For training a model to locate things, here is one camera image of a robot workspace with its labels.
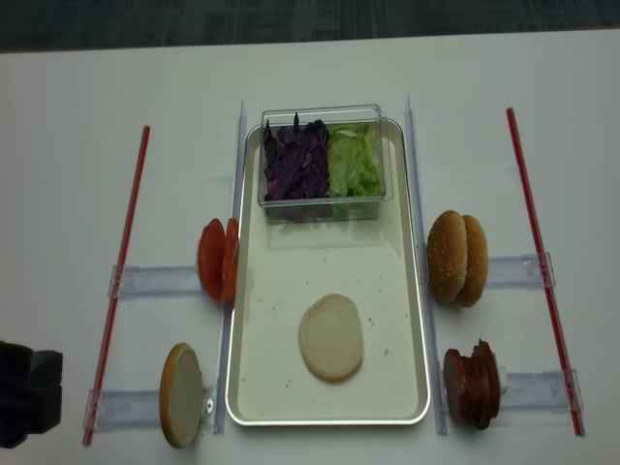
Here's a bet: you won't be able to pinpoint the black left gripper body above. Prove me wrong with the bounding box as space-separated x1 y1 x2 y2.
1 342 63 449

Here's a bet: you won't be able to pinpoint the bun bottom half white cut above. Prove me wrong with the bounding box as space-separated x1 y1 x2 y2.
297 294 364 383

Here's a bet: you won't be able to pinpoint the green lettuce pieces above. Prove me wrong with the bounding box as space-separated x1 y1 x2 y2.
327 124 384 219

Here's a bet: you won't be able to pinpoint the dark red meat patty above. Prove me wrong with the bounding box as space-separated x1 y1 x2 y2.
444 349 469 422

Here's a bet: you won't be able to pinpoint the red meat slices stack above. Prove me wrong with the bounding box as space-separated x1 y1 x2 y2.
463 339 501 430

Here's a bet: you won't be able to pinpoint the left red plastic strip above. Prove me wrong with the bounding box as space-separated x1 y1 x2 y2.
82 125 151 448

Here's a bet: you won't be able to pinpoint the red plastic strip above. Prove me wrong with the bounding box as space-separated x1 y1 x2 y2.
82 125 151 448
506 108 585 437

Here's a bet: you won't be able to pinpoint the white metal tray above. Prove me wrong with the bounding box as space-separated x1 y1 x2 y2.
226 121 430 426

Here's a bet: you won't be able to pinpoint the purple cabbage shreds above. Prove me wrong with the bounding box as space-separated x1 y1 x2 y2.
263 114 329 202

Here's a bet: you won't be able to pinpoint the clear plastic salad container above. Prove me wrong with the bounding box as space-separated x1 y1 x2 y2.
258 104 389 224

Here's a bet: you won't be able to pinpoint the left sesame bun top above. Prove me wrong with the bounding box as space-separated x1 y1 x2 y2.
426 210 467 303

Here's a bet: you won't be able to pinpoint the sesame bun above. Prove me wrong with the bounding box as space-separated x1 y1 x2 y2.
454 215 489 308
426 210 467 303

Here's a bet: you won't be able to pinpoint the right sesame bun top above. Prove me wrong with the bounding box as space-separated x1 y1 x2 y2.
454 215 489 308

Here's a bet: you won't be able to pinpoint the right red plastic strip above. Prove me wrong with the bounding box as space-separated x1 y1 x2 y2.
506 108 585 437

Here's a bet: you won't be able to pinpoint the clear left bun slide rail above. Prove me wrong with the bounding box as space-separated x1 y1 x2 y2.
82 386 219 434

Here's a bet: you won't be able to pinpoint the clear bun slide rail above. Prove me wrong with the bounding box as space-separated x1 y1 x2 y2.
485 253 556 289
82 386 219 434

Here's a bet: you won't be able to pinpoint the clear tomato slide rail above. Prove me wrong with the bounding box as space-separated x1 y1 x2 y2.
108 266 202 299

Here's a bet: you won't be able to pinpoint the bun bottom half on rail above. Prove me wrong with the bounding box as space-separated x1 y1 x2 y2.
159 343 203 449

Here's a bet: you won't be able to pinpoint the right clear long guide rail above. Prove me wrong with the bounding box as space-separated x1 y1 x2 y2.
403 96 449 436

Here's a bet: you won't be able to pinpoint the clear right bun slide rail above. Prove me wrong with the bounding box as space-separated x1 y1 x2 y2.
485 253 556 289

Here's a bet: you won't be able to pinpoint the clear meat slide rail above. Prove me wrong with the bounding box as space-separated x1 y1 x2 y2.
499 367 583 413

